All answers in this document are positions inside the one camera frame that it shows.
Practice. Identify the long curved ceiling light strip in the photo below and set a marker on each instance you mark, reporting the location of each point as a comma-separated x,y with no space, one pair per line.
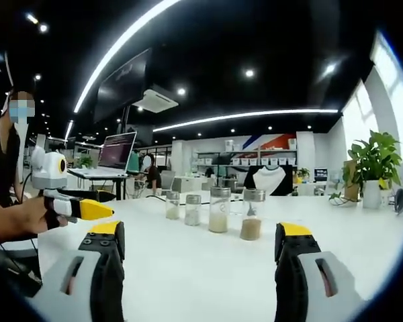
121,43

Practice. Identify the white plant pot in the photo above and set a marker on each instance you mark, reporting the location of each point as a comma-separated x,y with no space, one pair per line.
372,194

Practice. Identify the small seasoning bottle grey powder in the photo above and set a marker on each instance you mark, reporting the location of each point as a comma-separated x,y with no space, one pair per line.
192,211

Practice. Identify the green kettle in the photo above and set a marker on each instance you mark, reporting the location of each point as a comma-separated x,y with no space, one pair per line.
133,162

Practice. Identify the person's upper body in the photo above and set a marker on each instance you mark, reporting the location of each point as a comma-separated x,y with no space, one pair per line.
0,161

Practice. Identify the green leafy plant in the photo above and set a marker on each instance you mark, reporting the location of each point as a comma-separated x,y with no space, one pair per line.
372,157

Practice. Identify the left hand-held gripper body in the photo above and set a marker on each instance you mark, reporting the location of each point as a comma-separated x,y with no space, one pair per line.
48,171

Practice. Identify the laptop stand table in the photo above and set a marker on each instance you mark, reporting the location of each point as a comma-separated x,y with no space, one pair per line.
119,188

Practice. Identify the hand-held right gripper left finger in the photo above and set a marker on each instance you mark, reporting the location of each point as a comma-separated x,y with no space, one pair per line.
70,268

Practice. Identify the tall seasoning bottle pale grains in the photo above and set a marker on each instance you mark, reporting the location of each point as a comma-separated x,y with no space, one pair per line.
219,211

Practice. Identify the small seasoning bottle white powder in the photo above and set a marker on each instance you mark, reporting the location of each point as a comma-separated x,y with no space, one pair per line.
172,206

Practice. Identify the brown cardboard box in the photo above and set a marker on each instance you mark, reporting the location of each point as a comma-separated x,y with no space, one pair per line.
351,181

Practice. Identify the ceiling air conditioner unit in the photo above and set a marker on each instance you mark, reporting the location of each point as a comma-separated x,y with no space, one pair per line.
156,100

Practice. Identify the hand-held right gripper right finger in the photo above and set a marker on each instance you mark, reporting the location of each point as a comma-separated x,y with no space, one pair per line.
317,275

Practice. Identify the tall seasoning bottle brown powder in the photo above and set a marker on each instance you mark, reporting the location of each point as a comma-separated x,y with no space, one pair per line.
252,218

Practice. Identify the person's left hand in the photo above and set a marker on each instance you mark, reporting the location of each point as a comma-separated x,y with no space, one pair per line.
27,219

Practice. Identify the open silver laptop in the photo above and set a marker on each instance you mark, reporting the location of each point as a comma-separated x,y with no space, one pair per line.
115,152

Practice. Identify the straight ceiling light strip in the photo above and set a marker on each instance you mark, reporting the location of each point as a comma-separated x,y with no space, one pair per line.
248,115

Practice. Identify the chair with white black shirt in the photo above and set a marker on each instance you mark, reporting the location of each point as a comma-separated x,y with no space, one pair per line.
270,179

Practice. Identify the grey office chair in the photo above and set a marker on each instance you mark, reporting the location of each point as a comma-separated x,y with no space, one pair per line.
168,181

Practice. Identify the shelf of white boxes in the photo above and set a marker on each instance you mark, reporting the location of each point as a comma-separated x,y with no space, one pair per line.
248,156

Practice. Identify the small potted plant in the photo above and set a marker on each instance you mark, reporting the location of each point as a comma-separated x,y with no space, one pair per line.
303,172

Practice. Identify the blue sign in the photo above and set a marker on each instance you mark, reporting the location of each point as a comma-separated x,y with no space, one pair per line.
320,174

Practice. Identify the hanging black screen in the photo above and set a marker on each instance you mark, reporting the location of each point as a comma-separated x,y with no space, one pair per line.
121,84

